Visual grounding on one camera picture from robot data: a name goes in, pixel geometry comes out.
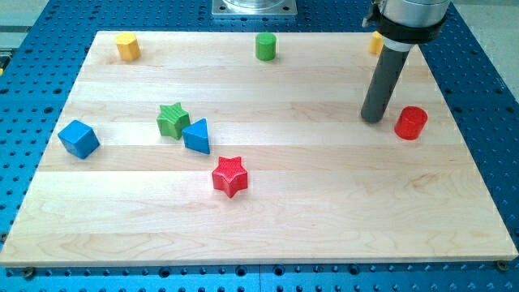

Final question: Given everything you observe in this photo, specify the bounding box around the yellow hexagon block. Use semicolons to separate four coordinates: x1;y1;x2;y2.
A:
115;32;141;61

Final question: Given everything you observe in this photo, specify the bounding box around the blue triangle block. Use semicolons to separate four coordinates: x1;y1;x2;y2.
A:
182;118;210;154

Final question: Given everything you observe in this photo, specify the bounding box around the green cylinder block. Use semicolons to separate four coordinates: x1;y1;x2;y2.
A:
255;32;277;61

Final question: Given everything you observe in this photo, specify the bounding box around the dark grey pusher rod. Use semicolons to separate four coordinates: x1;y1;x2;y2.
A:
361;45;409;123

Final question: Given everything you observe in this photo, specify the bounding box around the red cylinder block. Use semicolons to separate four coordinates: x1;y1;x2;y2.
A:
394;106;428;140

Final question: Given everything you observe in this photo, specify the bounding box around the wooden board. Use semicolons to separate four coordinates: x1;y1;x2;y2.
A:
1;32;517;267

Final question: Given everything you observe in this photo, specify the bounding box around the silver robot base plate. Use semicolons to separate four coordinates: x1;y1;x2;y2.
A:
212;0;298;16

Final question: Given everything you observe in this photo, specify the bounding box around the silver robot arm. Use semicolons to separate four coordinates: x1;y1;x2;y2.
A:
362;0;451;52

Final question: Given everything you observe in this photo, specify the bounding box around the red star block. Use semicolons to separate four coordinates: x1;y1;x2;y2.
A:
212;157;248;199

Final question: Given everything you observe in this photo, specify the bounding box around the yellow block behind arm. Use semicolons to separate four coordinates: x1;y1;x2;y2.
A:
367;31;384;55

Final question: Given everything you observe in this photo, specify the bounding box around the green star block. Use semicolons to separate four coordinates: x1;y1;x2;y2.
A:
157;102;191;140

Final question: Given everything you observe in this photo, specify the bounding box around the blue cube block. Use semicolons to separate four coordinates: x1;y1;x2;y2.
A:
58;120;100;159

